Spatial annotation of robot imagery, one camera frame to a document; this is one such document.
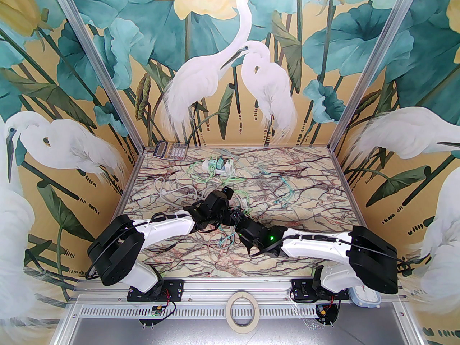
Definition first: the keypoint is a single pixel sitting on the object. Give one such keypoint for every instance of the slotted metal panel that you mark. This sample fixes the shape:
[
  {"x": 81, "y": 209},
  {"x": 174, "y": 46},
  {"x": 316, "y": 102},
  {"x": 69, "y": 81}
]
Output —
[{"x": 201, "y": 312}]

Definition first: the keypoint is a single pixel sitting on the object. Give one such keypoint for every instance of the aluminium front rail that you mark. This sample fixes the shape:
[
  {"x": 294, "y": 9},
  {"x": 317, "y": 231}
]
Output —
[{"x": 230, "y": 284}]

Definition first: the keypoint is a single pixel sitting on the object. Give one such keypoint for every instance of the aluminium table edge rail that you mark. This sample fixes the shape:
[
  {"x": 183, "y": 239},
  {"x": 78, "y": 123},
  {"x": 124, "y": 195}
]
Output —
[{"x": 131, "y": 180}]

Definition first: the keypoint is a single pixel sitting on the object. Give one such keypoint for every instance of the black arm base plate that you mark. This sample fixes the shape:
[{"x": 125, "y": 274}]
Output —
[
  {"x": 302, "y": 288},
  {"x": 176, "y": 288}
]

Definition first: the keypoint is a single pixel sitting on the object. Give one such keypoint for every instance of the pale blue white timer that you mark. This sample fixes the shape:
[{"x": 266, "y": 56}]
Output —
[{"x": 366, "y": 298}]

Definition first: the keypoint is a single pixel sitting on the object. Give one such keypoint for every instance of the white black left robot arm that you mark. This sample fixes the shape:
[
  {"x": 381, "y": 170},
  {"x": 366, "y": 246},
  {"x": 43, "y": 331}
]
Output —
[{"x": 118, "y": 250}]

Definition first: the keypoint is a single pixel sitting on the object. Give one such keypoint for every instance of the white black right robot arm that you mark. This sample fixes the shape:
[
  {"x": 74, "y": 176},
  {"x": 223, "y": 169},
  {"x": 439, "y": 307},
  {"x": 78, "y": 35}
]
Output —
[{"x": 373, "y": 257}]

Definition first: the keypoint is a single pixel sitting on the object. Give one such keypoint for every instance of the masking tape roll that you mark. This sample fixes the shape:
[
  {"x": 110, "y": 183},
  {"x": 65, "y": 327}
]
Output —
[{"x": 231, "y": 322}]

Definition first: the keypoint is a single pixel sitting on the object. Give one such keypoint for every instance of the grey desk calculator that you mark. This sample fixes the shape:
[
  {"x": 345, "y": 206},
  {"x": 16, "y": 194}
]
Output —
[{"x": 171, "y": 151}]

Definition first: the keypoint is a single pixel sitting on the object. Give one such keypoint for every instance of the white blue power strip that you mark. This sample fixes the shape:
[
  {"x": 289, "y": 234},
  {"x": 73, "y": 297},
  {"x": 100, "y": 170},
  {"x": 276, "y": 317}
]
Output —
[{"x": 214, "y": 171}]

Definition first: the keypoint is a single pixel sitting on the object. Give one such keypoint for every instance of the aluminium frame post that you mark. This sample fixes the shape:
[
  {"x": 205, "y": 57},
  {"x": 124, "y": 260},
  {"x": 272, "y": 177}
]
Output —
[
  {"x": 93, "y": 56},
  {"x": 377, "y": 56}
]

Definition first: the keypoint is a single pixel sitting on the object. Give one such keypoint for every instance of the teal charger plug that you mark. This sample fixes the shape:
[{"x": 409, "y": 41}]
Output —
[
  {"x": 209, "y": 163},
  {"x": 218, "y": 163}
]

